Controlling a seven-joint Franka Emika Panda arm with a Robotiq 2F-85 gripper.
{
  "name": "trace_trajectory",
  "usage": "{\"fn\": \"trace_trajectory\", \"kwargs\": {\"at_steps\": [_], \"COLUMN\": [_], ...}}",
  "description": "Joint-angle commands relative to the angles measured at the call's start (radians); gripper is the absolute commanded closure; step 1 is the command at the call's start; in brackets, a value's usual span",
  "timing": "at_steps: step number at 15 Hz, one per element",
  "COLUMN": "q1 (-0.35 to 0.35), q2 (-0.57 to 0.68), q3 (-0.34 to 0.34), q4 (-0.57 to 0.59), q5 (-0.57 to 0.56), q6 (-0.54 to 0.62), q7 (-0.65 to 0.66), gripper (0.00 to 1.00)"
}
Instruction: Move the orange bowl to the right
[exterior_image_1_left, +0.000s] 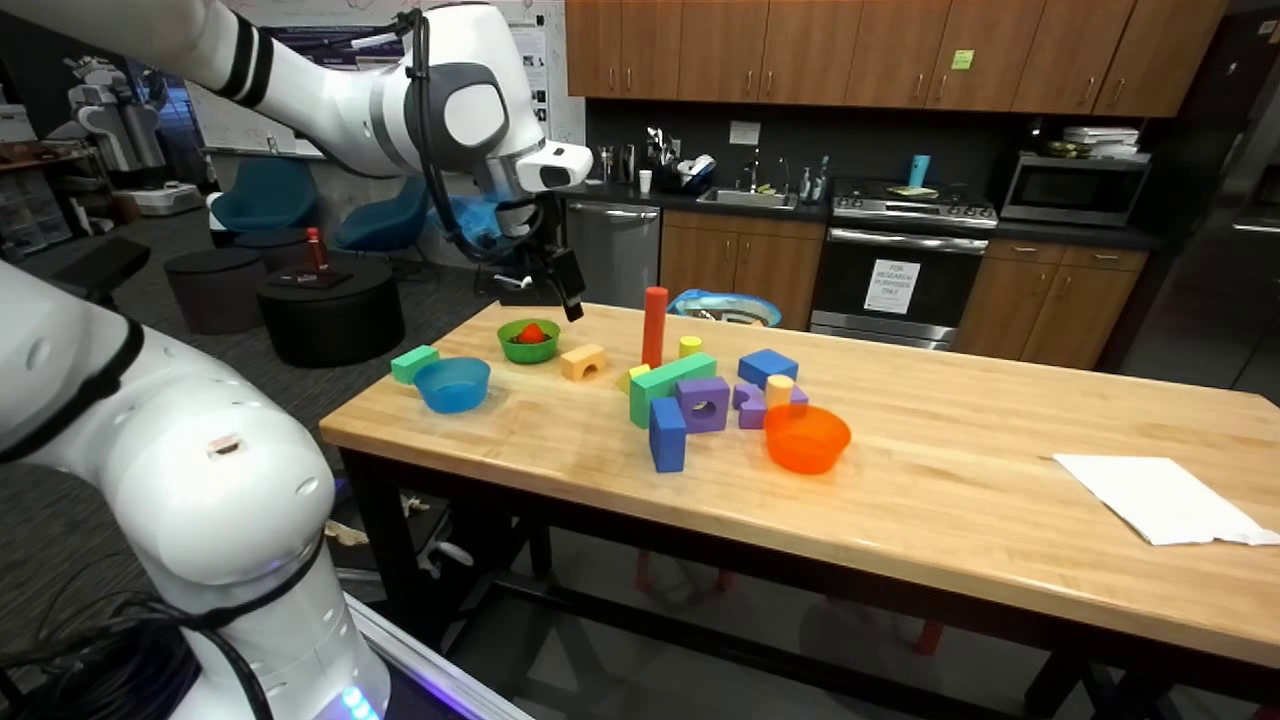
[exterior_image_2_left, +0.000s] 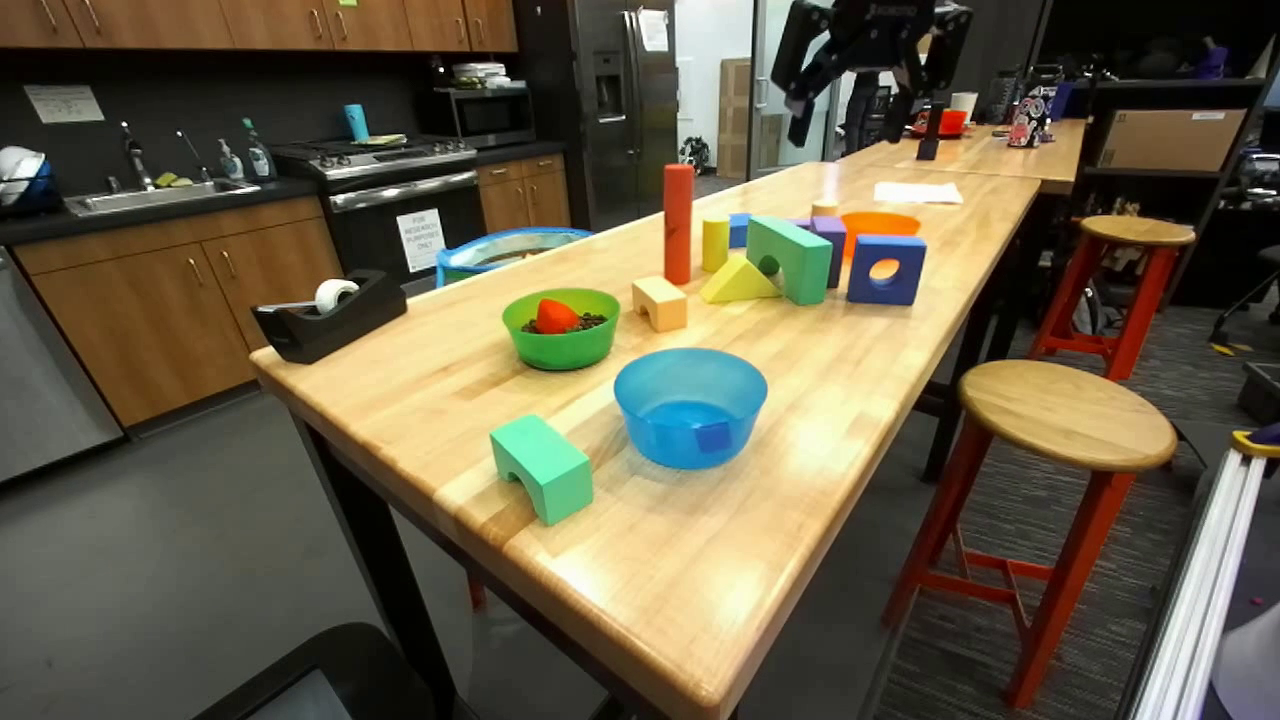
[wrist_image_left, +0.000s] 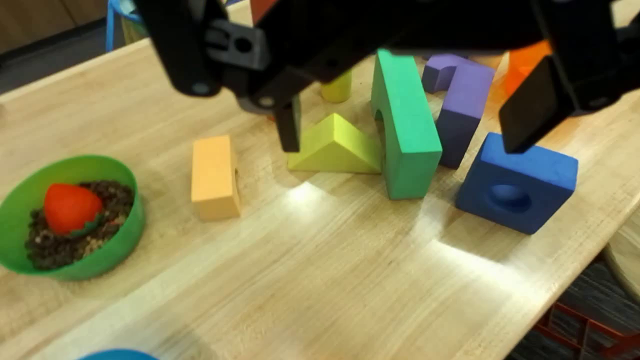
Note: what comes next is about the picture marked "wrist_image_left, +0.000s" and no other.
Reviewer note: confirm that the wooden base cabinet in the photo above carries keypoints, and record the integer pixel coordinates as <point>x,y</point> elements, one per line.
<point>40,16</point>

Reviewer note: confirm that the dark brown beans pile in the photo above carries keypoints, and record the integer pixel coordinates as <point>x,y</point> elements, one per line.
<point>116,201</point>

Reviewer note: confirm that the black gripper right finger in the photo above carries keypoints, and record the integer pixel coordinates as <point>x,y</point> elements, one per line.
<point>586,60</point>

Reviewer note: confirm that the yellow foam triangle block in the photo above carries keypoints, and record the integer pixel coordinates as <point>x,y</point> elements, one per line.
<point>332,147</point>

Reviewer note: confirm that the purple foam arch block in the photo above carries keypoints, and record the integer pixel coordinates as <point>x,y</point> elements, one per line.
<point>471,82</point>

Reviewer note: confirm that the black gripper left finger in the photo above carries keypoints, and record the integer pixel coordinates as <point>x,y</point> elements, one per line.
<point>321,33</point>

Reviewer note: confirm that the blue plastic bin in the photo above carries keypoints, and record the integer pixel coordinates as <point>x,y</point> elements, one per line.
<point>120,23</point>

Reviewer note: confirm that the blue plastic bowl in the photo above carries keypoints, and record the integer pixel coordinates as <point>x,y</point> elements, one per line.
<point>120,355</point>

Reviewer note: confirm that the green foam arch block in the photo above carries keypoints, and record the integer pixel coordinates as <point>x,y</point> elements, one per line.
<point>411,147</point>

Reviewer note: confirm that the red toy strawberry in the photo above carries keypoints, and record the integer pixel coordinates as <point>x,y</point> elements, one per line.
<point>70,209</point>

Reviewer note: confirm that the green plastic bowl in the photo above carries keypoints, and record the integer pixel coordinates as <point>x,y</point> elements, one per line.
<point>130,232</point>

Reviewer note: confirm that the orange plastic bowl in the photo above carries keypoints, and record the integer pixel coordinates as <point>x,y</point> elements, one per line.
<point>522,66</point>

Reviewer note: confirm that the blue foam block with hole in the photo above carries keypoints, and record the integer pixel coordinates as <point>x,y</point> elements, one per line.
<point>533,172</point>

